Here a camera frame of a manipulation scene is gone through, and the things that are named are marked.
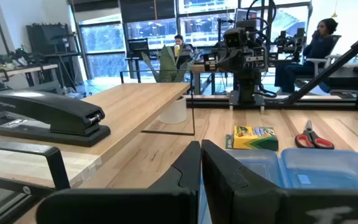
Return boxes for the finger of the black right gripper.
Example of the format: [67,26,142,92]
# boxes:
[246,55,269,72]
[203,53,219,72]

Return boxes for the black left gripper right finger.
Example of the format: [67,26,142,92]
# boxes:
[201,139,358,224]

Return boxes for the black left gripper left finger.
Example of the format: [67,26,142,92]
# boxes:
[35,141,202,224]

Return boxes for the yellow green crayon box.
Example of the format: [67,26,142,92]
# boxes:
[225,125,280,152]

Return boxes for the red-handled scissors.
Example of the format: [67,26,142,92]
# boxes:
[294,119,336,151]

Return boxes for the person at desk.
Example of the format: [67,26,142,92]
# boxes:
[173,34,195,58]

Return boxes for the background robot rig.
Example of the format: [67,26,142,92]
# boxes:
[273,27,308,63]

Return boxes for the green snake plant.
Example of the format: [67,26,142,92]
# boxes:
[140,44,199,84]

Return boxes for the background computer monitor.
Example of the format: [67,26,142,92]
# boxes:
[234,8,259,30]

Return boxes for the person on office chair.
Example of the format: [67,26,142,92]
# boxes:
[273,17,339,94]

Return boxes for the white plant pot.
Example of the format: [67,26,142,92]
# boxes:
[158,96,188,125]

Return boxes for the office chair white armrests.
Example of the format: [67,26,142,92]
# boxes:
[295,34,343,90]

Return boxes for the blue plastic bin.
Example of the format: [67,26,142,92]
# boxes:
[225,147,358,190]

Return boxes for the black open laptop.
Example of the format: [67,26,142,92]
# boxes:
[126,37,151,60]

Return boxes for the black stapler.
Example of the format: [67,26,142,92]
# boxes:
[0,89,112,148]

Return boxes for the black equipment rack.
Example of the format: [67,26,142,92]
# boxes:
[26,22,82,87]

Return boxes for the wooden side table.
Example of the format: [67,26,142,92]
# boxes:
[0,63,60,83]

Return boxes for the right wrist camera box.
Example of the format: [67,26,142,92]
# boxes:
[223,27,246,48]

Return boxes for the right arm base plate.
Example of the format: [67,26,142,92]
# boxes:
[228,90,266,108]

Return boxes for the wooden shelf riser black frame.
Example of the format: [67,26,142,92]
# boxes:
[0,68,196,200]

